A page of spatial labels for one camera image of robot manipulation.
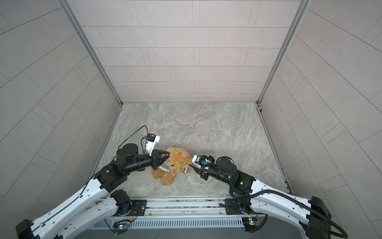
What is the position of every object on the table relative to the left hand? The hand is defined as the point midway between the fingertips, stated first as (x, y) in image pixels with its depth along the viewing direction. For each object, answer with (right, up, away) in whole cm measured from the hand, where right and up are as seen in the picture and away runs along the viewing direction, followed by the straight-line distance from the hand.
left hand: (173, 156), depth 66 cm
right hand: (+8, -4, +2) cm, 9 cm away
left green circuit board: (-23, -31, -1) cm, 39 cm away
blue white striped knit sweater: (-6, -8, +7) cm, 12 cm away
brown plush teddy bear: (+2, -2, -1) cm, 3 cm away
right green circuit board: (+35, -32, +2) cm, 47 cm away
